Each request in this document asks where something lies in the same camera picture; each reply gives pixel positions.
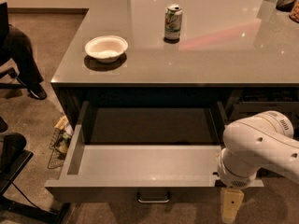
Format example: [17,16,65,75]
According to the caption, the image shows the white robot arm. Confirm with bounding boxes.
[218,111,299,224]

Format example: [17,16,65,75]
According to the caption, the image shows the grey counter cabinet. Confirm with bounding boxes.
[51,0,299,130]

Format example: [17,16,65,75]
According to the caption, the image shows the green white soda can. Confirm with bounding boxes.
[164,4,182,40]

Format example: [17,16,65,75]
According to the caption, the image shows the white paper bowl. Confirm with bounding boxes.
[85,35,128,63]

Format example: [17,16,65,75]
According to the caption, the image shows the snack bag on counter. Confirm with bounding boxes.
[289,0,299,22]

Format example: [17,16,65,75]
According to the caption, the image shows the black shoe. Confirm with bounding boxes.
[27,84,47,100]

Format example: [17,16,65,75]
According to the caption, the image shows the black stand base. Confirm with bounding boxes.
[0,149,73,224]

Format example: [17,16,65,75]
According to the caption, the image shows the person leg dark trousers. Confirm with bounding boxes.
[0,24,43,87]

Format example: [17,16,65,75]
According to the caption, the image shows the wire basket with trash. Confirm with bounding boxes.
[48,115,74,169]

